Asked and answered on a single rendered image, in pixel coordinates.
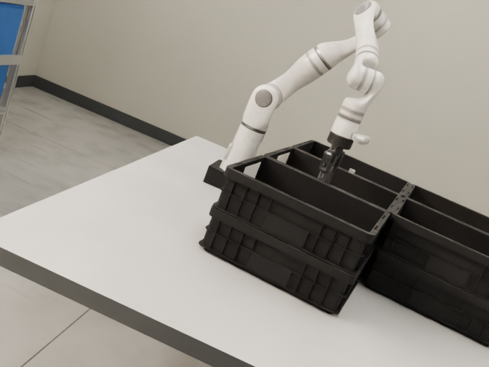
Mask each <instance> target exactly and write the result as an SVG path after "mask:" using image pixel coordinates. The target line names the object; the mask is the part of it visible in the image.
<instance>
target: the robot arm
mask: <svg viewBox="0 0 489 367"><path fill-rule="evenodd" d="M353 19H354V27H355V34H356V36H353V37H351V38H350V39H346V40H342V41H335V42H324V43H321V44H318V45H317V46H315V47H313V48H312V49H311V50H309V51H308V52H307V53H306V54H304V55H303V56H302V57H301V58H299V59H298V60H297V61H296V62H295V63H294V64H293V66H292V67H291V68H290V69H289V70H288V71H287V72H286V73H284V74H283V75H281V76H280V77H278V78H277V79H275V80H274V81H272V82H269V83H268V84H262V85H260V86H258V87H256V88H255V89H254V91H253V93H252V95H251V97H250V99H249V102H248V104H247V107H246V109H245V111H244V115H243V119H242V122H241V124H240V126H239V129H238V131H237V133H236V135H235V137H234V140H233V142H232V143H230V144H229V147H228V149H227V151H226V154H225V156H224V158H223V161H222V162H221V165H220V168H222V169H223V170H224V171H225V170H226V166H227V165H231V164H234V163H236V162H241V161H243V160H246V159H250V158H253V157H255V155H256V154H257V151H258V149H259V147H260V145H261V142H262V140H263V138H264V135H265V134H266V131H267V130H268V127H269V121H270V119H271V116H272V114H273V113H274V109H276V108H278V107H279V106H280V105H281V104H282V103H283V102H284V101H285V100H287V99H288V98H289V97H290V96H291V95H292V94H293V93H294V92H296V91H297V90H299V89H300V88H302V87H304V86H306V85H308V84H310V83H311V82H313V81H314V80H316V79H318V78H320V77H321V76H322V75H324V74H325V73H327V72H328V71H329V70H331V69H332V68H333V67H335V66H336V65H338V64H339V63H340V62H341V61H343V60H344V59H346V58H347V57H348V56H350V55H352V54H353V53H355V52H356V55H355V62H354V65H353V66H352V68H351V70H350V71H349V73H348V75H347V77H346V81H347V84H348V86H350V88H352V89H355V90H358V91H360V92H363V93H365V94H364V95H363V96H362V97H361V98H351V97H347V98H345V99H344V101H343V103H342V106H341V109H340V111H339V113H338V116H337V117H336V119H335V121H334V123H333V126H332V128H331V130H330V133H329V136H328V137H327V142H328V143H331V147H330V149H328V150H327V151H325V152H324V155H323V158H322V161H321V163H320V166H319V169H320V170H321V171H320V173H319V176H318V179H320V180H322V181H324V182H327V183H329V182H330V180H331V178H332V176H333V172H335V171H336V170H337V169H338V167H339V165H340V163H341V161H342V159H343V156H344V154H345V152H344V151H343V150H344V149H345V150H349V149H351V147H352V144H353V142H355V143H358V144H361V145H365V144H369V142H370V137H369V136H366V135H362V134H359V133H358V130H359V126H360V123H361V121H362V118H363V116H364V114H365V112H366V110H367V108H368V106H369V105H370V103H371V102H372V101H373V99H374V98H375V97H376V95H377V94H378V93H379V92H380V91H381V89H382V87H383V85H384V76H383V74H382V73H381V72H379V71H376V70H377V69H378V64H379V46H378V41H377V39H378V38H379V37H381V36H383V35H384V34H385V33H386V32H387V31H388V30H389V28H390V25H391V23H390V21H389V19H388V17H387V16H386V14H385V13H384V11H383V10H382V9H381V7H380V6H379V4H378V3H376V2H375V1H366V2H364V3H363V4H361V5H359V6H358V7H357V9H356V10H355V12H354V16H353ZM325 165H327V167H325Z"/></svg>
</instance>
